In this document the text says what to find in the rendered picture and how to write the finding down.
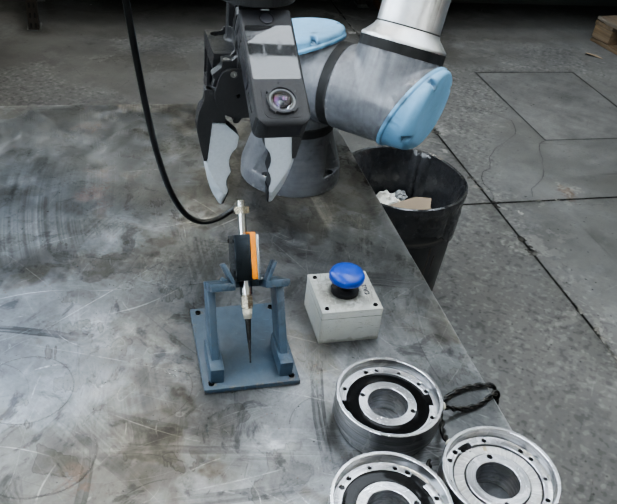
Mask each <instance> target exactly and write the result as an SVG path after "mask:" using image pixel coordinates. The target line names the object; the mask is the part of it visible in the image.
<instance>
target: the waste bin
mask: <svg viewBox="0 0 617 504"><path fill-rule="evenodd" d="M352 154H353V156H354V158H355V160H356V161H357V163H358V165H359V166H360V168H361V170H362V172H363V173H364V175H365V177H366V179H367V180H368V182H369V184H370V186H371V187H372V189H373V191H374V192H375V194H376V195H377V194H378V192H380V191H385V190H388V192H389V193H395V192H396V191H397V190H401V191H403V190H404V191H405V193H406V195H407V196H408V197H407V198H406V199H405V200H407V199H410V198H413V197H425V198H431V206H430V207H431V209H424V210H417V209H405V208H399V207H394V206H390V205H386V204H383V203H381V204H382V206H383V208H384V210H385V211H386V213H387V215H388V217H389V218H390V220H391V222H392V224H393V225H394V227H395V229H396V230H397V232H398V234H399V236H400V237H401V239H402V241H403V242H404V244H405V246H406V248H407V249H408V251H409V253H410V255H411V256H412V258H413V260H414V262H415V263H416V265H417V267H418V268H419V270H420V272H421V274H422V275H423V277H424V279H425V281H426V282H427V284H428V286H429V287H430V289H431V291H433V288H434V285H435V282H436V279H437V276H438V273H439V270H440V267H441V264H442V261H443V258H444V255H445V252H446V249H447V246H448V243H449V241H450V240H451V239H452V237H453V235H454V232H455V229H456V226H457V224H458V221H459V218H460V215H461V210H462V206H463V203H464V202H465V200H466V197H467V194H468V185H467V182H466V179H465V178H464V176H463V175H462V174H461V173H460V172H459V171H458V170H457V169H456V168H454V167H453V166H452V165H450V164H449V163H448V162H446V161H444V160H443V159H441V158H439V157H437V156H435V155H433V154H430V153H428V152H424V151H421V150H417V149H413V148H412V149H409V150H401V149H398V148H394V147H391V146H372V147H367V148H362V149H359V150H357V151H354V152H352Z"/></svg>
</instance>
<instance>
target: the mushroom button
mask: <svg viewBox="0 0 617 504"><path fill-rule="evenodd" d="M329 279H330V281H331V282H332V283H333V284H334V285H336V286H338V287H340V289H341V290H342V291H349V290H350V289H354V288H358V287H360V286H361V285H362V284H363V283H364V280H365V274H364V272H363V270H362V269H361V268H360V267H359V266H357V265H355V264H353V263H348V262H342V263H337V264H335V265H334V266H333V267H332V268H331V269H330V271H329Z"/></svg>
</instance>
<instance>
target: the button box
mask: <svg viewBox="0 0 617 504"><path fill-rule="evenodd" d="M363 272H364V274H365V280H364V283H363V284H362V285H361V286H360V287H358V288H354V289H350V290H349V291H342V290H341V289H340V287H338V286H336V285H334V284H333V283H332V282H331V281H330V279H329V273H323V274H308V276H307V284H306V292H305V301H304V305H305V308H306V311H307V314H308V316H309V319H310V322H311V325H312V328H313V330H314V333H315V336H316V339H317V342H318V344H322V343H333V342H344V341H354V340H365V339H376V338H377V337H378V332H379V327H380V322H381V317H382V311H383V307H382V305H381V303H380V301H379V299H378V297H377V295H376V293H375V291H374V289H373V286H372V284H371V282H370V280H369V278H368V276H367V274H366V272H365V271H363Z"/></svg>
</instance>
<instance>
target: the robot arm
mask: <svg viewBox="0 0 617 504"><path fill-rule="evenodd" d="M223 1H225V2H226V24H225V26H223V28H222V29H221V30H205V37H204V84H205V85H204V86H203V97H202V99H201V100H200V101H199V102H198V104H197V108H196V115H195V123H196V130H197V135H198V139H199V143H200V147H201V152H202V157H203V161H204V166H205V170H206V175H207V179H208V183H209V186H210V189H211V191H212V193H213V195H214V196H215V198H216V200H217V201H218V203H220V204H222V203H224V201H225V199H226V197H227V195H228V192H229V191H228V187H227V179H228V177H229V175H230V173H231V168H230V164H229V160H230V157H231V154H232V153H233V152H234V151H235V150H236V148H237V145H238V141H239V135H238V132H237V130H236V128H235V126H233V125H232V124H231V123H230V122H229V121H228V120H227V119H226V117H225V115H226V116H229V117H231V118H232V120H233V123H239V121H240V120H241V119H242V118H250V124H251V130H252V131H251V133H250V136H249V138H248V140H247V143H246V145H245V147H244V150H243V152H242V156H241V169H240V171H241V175H242V177H243V178H244V180H245V181H246V182H247V183H248V184H250V185H251V186H252V187H254V188H256V189H258V190H260V191H262V192H265V193H266V200H267V201H268V202H270V201H272V200H273V199H274V198H275V196H280V197H288V198H305V197H312V196H317V195H320V194H323V193H325V192H327V191H329V190H331V189H332V188H333V187H334V186H335V185H336V184H337V182H338V179H339V171H340V161H339V156H338V152H337V147H336V142H335V138H334V133H333V127H334V128H337V129H340V130H343V131H346V132H348V133H351V134H354V135H357V136H360V137H363V138H366V139H369V140H372V141H375V142H377V144H379V145H387V146H391V147H394V148H398V149H401V150H409V149H412V148H415V147H416V146H418V145H419V144H420V143H422V142H423V141H424V140H425V138H426V137H427V136H428V135H429V133H430V132H431V131H432V129H433V128H434V126H435V125H436V123H437V121H438V119H439V118H440V116H441V114H442V112H443V109H444V107H445V105H446V102H447V100H448V97H449V94H450V87H451V86H452V75H451V73H450V72H449V71H448V70H447V69H446V68H444V67H443V64H444V61H445V58H446V52H445V50H444V48H443V46H442V44H441V42H440V35H441V32H442V28H443V25H444V22H445V19H446V16H447V12H448V9H449V6H450V3H451V0H382V3H381V6H380V10H379V13H378V17H377V20H376V21H375V22H374V23H372V24H371V25H369V26H368V27H366V28H364V29H363V30H362V31H361V34H360V38H359V41H358V44H356V43H352V42H349V41H346V40H345V38H346V35H347V33H346V32H345V27H344V25H342V24H341V23H339V22H337V21H334V20H330V19H324V18H293V19H292V18H291V14H290V11H289V10H287V9H274V8H276V7H283V6H287V5H290V4H292V3H293V2H294V1H295V0H223ZM218 35H223V37H218Z"/></svg>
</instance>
